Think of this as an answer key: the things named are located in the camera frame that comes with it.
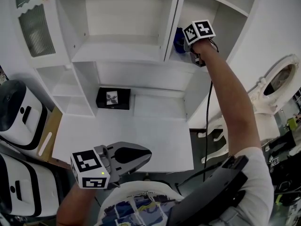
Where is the brown cardboard box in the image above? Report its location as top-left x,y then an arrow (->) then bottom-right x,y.
37,107 -> 71,169

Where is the blue wiping cloth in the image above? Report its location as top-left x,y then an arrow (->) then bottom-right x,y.
173,27 -> 188,54

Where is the white shelf cabinet desk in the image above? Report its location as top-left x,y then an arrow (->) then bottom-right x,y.
35,0 -> 266,127

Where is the black chest rig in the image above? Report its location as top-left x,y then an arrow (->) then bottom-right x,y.
169,155 -> 249,226

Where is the white ribbed glass cabinet door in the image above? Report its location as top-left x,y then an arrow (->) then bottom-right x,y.
13,0 -> 71,68

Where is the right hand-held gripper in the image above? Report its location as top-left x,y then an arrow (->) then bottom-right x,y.
182,19 -> 216,68

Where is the person's white printed shirt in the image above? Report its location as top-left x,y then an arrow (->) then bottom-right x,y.
96,147 -> 275,226

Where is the person's right forearm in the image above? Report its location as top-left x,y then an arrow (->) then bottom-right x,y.
191,39 -> 261,160

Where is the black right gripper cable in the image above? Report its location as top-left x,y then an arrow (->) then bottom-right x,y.
203,81 -> 214,181

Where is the yellow-green stool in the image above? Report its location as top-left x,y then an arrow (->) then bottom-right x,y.
287,117 -> 299,130

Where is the black box with picture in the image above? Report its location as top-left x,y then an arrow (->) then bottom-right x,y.
95,87 -> 131,110

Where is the person's left forearm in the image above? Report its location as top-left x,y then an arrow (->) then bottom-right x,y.
56,182 -> 102,226

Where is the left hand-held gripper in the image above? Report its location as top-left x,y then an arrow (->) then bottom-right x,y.
70,141 -> 153,189

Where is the oval mirror with cream frame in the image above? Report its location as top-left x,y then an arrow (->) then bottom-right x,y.
249,54 -> 301,115

